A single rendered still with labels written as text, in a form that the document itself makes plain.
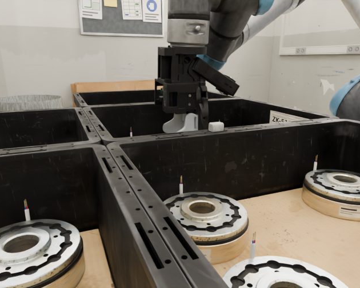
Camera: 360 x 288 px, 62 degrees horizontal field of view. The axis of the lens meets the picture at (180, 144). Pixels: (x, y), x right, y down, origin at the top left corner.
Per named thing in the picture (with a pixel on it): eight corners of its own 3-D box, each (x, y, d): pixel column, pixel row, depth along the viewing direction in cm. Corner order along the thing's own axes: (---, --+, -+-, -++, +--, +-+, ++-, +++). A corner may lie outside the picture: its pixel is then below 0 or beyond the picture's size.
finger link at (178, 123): (159, 144, 65) (162, 105, 61) (184, 142, 67) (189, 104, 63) (163, 152, 63) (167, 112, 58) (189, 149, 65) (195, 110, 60)
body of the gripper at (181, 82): (154, 107, 60) (154, 44, 56) (192, 105, 63) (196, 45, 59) (167, 117, 54) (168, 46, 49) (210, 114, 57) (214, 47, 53)
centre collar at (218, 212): (209, 198, 37) (210, 194, 37) (232, 216, 33) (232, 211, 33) (172, 206, 35) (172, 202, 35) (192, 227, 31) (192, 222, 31)
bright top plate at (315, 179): (341, 169, 48) (342, 166, 48) (405, 195, 39) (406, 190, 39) (290, 177, 45) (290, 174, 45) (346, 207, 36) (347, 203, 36)
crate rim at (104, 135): (243, 107, 78) (244, 98, 77) (343, 132, 51) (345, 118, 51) (82, 118, 63) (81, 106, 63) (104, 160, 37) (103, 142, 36)
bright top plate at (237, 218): (216, 190, 40) (216, 186, 40) (267, 227, 32) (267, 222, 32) (144, 205, 36) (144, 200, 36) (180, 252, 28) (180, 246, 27)
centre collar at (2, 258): (52, 229, 30) (51, 223, 30) (51, 258, 26) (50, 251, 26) (-4, 239, 29) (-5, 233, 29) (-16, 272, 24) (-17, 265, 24)
